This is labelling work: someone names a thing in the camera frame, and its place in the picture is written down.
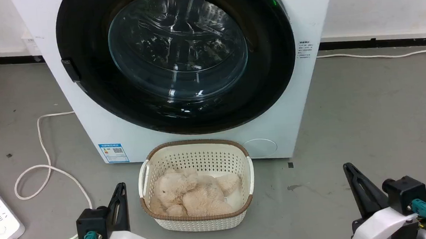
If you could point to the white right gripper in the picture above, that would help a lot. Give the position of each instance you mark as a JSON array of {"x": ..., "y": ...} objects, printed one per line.
[{"x": 381, "y": 226}]

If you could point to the blue energy label sticker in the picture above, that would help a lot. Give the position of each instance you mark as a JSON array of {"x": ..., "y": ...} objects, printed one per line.
[{"x": 113, "y": 153}]

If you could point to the round white filter cover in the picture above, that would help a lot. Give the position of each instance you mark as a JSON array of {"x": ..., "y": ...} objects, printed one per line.
[{"x": 261, "y": 148}]

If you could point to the cream perforated laundry basket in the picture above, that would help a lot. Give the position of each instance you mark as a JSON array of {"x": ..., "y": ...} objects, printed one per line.
[{"x": 195, "y": 159}]

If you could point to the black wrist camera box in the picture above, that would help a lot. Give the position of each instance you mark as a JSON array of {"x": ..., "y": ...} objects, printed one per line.
[
  {"x": 92, "y": 222},
  {"x": 405, "y": 193}
]

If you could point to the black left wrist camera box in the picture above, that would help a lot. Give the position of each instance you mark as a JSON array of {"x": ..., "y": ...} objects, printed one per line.
[{"x": 92, "y": 222}]

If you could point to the beige plush toy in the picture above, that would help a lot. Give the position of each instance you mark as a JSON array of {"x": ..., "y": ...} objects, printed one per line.
[{"x": 194, "y": 197}]

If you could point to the black round washer door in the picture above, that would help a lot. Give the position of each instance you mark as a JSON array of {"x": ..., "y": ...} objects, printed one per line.
[{"x": 85, "y": 38}]

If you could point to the small printed text sticker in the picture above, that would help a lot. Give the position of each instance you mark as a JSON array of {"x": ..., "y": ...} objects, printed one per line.
[{"x": 305, "y": 49}]

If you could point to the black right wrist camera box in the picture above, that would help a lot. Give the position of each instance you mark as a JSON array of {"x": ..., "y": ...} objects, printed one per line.
[{"x": 405, "y": 193}]

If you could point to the white washing machine body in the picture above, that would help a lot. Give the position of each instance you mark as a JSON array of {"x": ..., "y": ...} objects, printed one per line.
[{"x": 307, "y": 9}]

